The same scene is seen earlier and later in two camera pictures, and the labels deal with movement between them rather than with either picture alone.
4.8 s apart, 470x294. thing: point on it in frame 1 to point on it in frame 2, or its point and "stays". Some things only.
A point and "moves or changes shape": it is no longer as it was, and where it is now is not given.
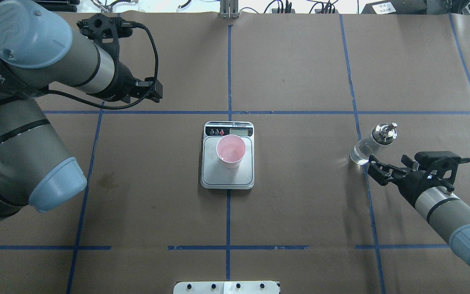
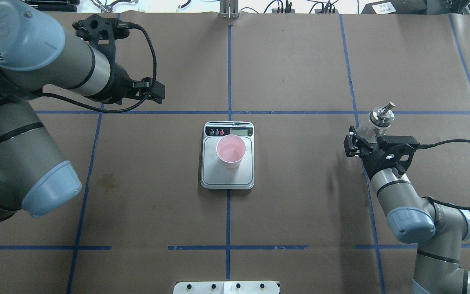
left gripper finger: [154, 96] stays
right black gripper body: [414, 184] to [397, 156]
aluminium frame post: [229, 9] stays
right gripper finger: [373, 159] to [353, 132]
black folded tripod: [60, 5] stays
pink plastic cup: [231, 149] stays
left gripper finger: [151, 82] stays
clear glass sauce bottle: [383, 134] moves or changes shape
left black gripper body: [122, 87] stays
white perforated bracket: [226, 287] stays
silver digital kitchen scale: [214, 175] stays
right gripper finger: [382, 178] to [351, 149]
